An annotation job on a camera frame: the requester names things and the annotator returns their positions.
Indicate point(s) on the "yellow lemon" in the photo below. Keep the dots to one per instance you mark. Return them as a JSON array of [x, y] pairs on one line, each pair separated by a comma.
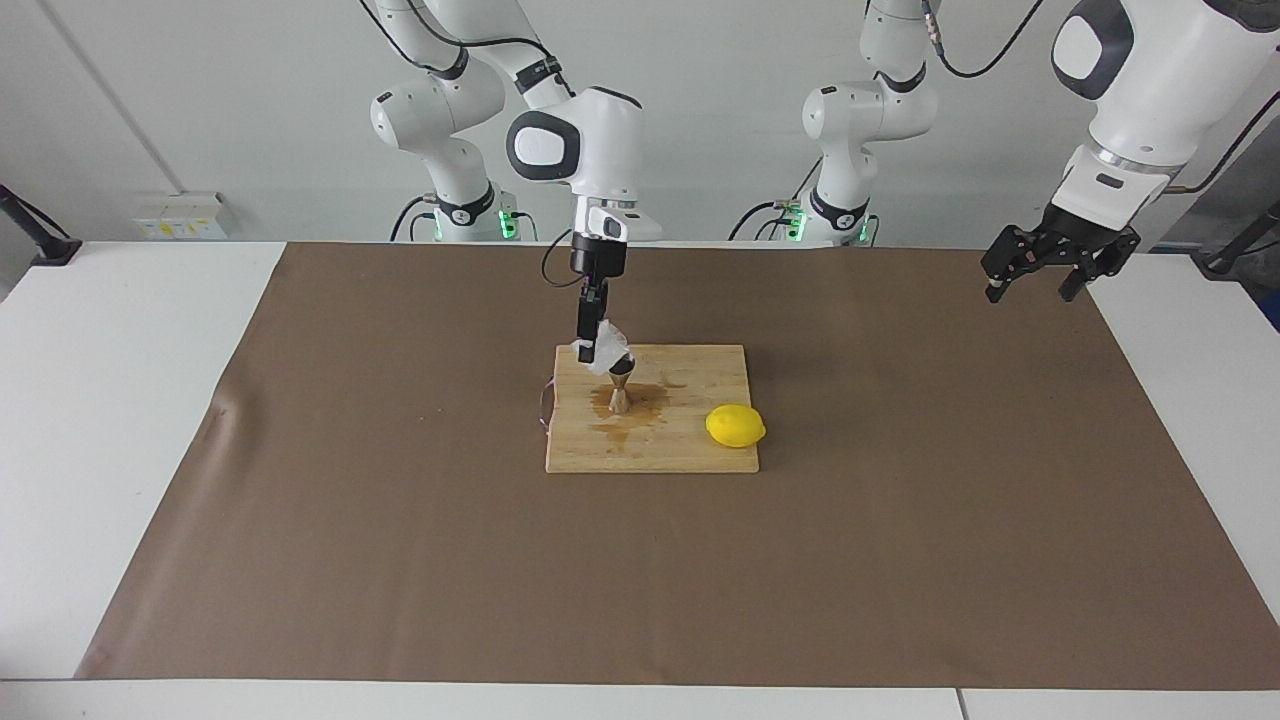
[[735, 426]]

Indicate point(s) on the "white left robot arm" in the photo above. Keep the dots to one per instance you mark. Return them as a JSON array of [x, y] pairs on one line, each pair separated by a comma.
[[1150, 90]]

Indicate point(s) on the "white wall power outlet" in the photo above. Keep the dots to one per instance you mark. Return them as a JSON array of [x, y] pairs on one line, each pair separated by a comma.
[[180, 218]]

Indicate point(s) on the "wooden cutting board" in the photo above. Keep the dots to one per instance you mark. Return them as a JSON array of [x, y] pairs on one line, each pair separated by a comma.
[[580, 440]]

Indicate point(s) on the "brown paper table mat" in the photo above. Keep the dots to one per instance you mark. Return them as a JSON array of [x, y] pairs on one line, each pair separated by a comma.
[[640, 580]]

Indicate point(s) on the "black stand clamp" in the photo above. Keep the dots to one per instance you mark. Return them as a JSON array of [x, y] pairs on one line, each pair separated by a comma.
[[55, 250], [1225, 262]]

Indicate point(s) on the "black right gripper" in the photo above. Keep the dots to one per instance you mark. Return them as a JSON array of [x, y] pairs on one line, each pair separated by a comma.
[[598, 258]]

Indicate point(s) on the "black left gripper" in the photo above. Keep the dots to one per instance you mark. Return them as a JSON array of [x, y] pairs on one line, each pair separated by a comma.
[[1085, 240]]

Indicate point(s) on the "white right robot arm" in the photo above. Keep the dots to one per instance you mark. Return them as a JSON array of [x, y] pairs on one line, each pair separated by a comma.
[[600, 140]]

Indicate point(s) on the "steel double jigger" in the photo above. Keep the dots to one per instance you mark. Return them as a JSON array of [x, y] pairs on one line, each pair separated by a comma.
[[620, 400]]

